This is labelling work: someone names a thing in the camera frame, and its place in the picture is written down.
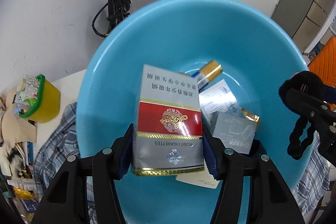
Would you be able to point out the black fluffy hair scrunchie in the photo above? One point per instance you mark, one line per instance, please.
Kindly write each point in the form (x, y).
(298, 94)

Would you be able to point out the red silver cigarette pack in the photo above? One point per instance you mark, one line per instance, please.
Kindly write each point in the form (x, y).
(168, 138)

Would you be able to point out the blue plastic basin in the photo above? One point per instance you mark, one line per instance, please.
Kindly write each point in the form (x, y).
(181, 36)

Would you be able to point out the gold snack bag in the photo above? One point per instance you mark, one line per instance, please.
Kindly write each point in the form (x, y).
(25, 192)

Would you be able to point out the blue plaid cloth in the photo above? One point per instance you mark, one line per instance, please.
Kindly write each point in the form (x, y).
(63, 143)

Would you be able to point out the grey refrigerator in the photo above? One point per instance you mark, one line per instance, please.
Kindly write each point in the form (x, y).
(305, 21)

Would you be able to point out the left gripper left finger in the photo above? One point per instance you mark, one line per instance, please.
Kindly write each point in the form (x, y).
(66, 199)

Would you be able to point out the yellow green plastic bin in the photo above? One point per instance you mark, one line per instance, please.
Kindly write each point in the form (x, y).
(40, 102)

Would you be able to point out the gold blue cigarette pack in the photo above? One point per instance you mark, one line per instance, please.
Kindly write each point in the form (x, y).
(207, 73)

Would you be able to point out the grey small box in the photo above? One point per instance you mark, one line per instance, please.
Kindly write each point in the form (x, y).
(235, 132)

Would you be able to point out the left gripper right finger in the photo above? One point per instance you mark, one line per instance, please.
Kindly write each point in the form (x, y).
(269, 201)

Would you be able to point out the orange chair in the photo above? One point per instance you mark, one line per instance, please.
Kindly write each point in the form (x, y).
(324, 64)

